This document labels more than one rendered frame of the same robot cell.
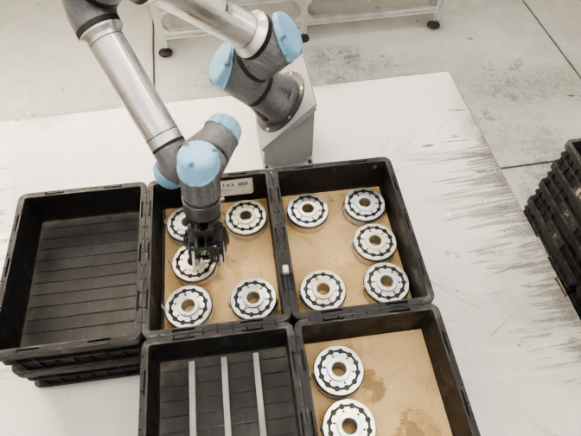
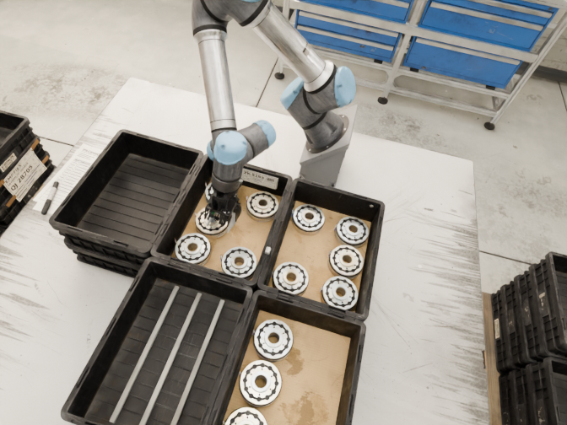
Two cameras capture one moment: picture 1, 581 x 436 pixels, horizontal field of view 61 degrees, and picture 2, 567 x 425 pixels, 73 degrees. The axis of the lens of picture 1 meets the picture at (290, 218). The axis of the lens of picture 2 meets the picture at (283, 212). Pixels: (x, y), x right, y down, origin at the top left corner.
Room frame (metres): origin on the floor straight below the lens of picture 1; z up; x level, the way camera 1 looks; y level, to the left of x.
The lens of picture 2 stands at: (0.01, -0.15, 1.86)
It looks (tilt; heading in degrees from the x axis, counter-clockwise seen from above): 55 degrees down; 15
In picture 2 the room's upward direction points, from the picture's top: 10 degrees clockwise
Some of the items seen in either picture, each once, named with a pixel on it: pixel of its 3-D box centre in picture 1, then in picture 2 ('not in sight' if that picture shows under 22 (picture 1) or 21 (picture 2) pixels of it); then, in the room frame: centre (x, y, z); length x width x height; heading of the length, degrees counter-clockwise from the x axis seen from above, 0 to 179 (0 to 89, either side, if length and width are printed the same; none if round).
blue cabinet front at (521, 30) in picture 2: not in sight; (472, 40); (2.64, -0.47, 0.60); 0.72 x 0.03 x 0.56; 99
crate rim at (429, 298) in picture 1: (346, 231); (326, 243); (0.60, -0.13, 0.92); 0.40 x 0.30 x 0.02; 8
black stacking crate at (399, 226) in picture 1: (343, 243); (322, 251); (0.60, -0.13, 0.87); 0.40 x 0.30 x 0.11; 8
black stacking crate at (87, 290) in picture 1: (84, 272); (137, 196); (0.52, 0.47, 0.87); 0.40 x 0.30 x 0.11; 8
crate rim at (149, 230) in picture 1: (213, 246); (227, 214); (0.56, 0.17, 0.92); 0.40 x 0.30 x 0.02; 8
